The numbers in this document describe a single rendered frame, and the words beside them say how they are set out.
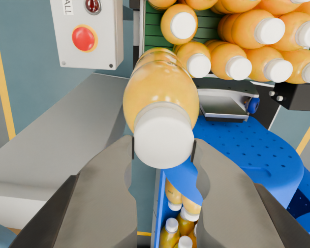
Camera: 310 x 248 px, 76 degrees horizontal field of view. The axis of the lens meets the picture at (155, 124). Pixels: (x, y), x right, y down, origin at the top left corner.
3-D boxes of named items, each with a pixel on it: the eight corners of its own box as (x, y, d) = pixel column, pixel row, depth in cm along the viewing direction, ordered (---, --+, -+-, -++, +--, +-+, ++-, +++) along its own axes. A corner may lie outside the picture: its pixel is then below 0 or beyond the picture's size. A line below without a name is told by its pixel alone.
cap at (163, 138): (176, 158, 15) (179, 174, 14) (128, 143, 15) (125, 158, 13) (199, 115, 14) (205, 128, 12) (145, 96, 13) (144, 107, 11)
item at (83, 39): (75, 49, 34) (73, 50, 33) (72, 26, 33) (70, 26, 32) (96, 50, 34) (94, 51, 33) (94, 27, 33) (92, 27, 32)
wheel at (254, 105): (245, 114, 53) (253, 116, 52) (250, 98, 51) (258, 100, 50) (250, 109, 57) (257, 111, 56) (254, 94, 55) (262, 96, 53)
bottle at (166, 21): (155, 15, 49) (155, 12, 33) (182, 3, 48) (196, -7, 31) (165, 44, 52) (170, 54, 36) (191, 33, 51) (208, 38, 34)
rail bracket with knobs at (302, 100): (261, 96, 59) (280, 110, 50) (268, 72, 56) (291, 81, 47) (294, 98, 59) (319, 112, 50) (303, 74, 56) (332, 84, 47)
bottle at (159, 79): (170, 99, 33) (187, 180, 16) (129, 84, 31) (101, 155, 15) (189, 57, 30) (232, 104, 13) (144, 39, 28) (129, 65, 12)
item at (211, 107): (194, 103, 57) (203, 122, 46) (195, 94, 56) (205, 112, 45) (229, 104, 57) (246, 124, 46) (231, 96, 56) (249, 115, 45)
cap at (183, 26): (167, 18, 33) (168, 18, 32) (190, 8, 33) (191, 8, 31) (175, 42, 35) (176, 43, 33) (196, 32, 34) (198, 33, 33)
